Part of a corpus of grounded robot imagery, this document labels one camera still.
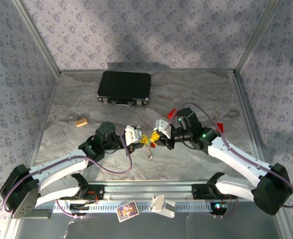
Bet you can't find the grey slotted cable duct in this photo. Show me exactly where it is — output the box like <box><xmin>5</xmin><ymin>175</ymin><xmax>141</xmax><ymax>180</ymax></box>
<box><xmin>36</xmin><ymin>201</ymin><xmax>228</xmax><ymax>214</ymax></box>

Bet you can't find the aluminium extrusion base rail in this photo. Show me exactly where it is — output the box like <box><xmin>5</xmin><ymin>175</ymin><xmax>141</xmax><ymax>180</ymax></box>
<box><xmin>88</xmin><ymin>179</ymin><xmax>239</xmax><ymax>202</ymax></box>

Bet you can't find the black hard case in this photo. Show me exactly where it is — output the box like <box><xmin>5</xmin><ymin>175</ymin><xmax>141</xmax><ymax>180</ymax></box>
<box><xmin>96</xmin><ymin>71</ymin><xmax>152</xmax><ymax>107</ymax></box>

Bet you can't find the white plastic bracket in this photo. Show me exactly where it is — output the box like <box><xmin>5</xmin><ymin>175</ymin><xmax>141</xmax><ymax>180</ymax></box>
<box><xmin>148</xmin><ymin>195</ymin><xmax>177</xmax><ymax>219</ymax></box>

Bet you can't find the metal key holder with rings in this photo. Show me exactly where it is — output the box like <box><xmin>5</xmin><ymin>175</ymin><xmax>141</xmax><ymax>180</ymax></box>
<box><xmin>145</xmin><ymin>143</ymin><xmax>155</xmax><ymax>160</ymax></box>

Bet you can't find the dark grey bar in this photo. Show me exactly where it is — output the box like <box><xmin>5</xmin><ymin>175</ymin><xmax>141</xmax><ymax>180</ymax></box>
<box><xmin>33</xmin><ymin>210</ymin><xmax>51</xmax><ymax>220</ymax></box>

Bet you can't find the aluminium frame post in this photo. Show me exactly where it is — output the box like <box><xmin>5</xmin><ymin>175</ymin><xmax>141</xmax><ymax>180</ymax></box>
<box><xmin>234</xmin><ymin>0</ymin><xmax>286</xmax><ymax>73</ymax></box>
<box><xmin>11</xmin><ymin>0</ymin><xmax>62</xmax><ymax>75</ymax></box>

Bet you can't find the playing card box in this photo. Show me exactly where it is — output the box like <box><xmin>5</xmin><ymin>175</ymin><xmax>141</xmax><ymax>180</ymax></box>
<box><xmin>116</xmin><ymin>201</ymin><xmax>140</xmax><ymax>223</ymax></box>

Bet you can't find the aluminium side rail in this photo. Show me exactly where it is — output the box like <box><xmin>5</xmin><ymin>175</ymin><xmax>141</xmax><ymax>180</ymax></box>
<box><xmin>232</xmin><ymin>69</ymin><xmax>270</xmax><ymax>170</ymax></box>

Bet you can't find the small black controller board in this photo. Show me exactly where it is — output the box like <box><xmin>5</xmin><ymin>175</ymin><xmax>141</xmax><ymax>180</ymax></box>
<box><xmin>209</xmin><ymin>202</ymin><xmax>228</xmax><ymax>215</ymax></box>
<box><xmin>69</xmin><ymin>203</ymin><xmax>90</xmax><ymax>217</ymax></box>

